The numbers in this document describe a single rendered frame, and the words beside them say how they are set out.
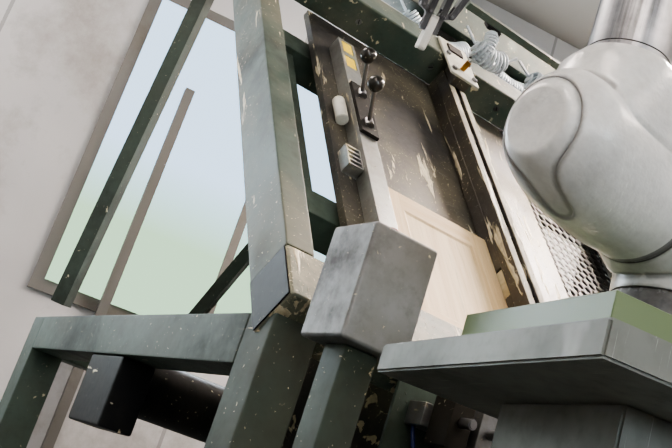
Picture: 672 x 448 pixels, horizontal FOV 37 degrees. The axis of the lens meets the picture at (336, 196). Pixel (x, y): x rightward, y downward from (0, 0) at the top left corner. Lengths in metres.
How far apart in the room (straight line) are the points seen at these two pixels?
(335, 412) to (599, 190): 0.55
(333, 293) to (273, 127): 0.55
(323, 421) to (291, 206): 0.47
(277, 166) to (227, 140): 2.47
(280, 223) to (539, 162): 0.73
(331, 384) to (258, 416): 0.19
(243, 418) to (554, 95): 0.76
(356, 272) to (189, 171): 2.83
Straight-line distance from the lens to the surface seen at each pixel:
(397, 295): 1.47
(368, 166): 2.11
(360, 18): 2.71
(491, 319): 1.30
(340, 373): 1.45
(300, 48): 2.55
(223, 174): 4.28
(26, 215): 4.12
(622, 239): 1.18
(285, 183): 1.81
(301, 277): 1.64
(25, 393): 2.81
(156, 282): 4.14
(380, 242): 1.46
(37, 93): 4.24
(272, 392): 1.62
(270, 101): 2.02
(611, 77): 1.15
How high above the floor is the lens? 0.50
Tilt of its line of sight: 18 degrees up
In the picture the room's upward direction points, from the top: 19 degrees clockwise
